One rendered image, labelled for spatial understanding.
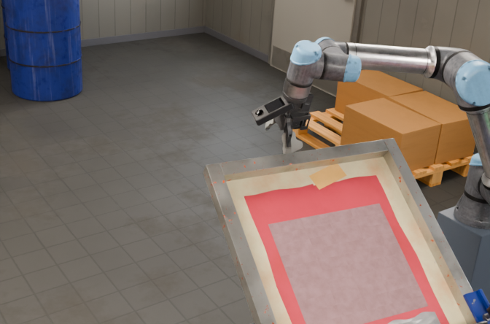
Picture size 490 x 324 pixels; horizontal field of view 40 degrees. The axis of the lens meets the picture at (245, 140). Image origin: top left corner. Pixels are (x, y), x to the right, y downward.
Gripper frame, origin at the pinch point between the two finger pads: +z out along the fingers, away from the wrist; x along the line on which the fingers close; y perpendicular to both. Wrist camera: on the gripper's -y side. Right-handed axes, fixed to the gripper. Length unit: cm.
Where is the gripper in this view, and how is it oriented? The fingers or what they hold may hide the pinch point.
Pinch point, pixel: (273, 147)
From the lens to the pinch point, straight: 202.3
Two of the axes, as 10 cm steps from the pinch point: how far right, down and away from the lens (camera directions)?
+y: 9.1, -1.2, 4.0
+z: -1.8, 7.6, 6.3
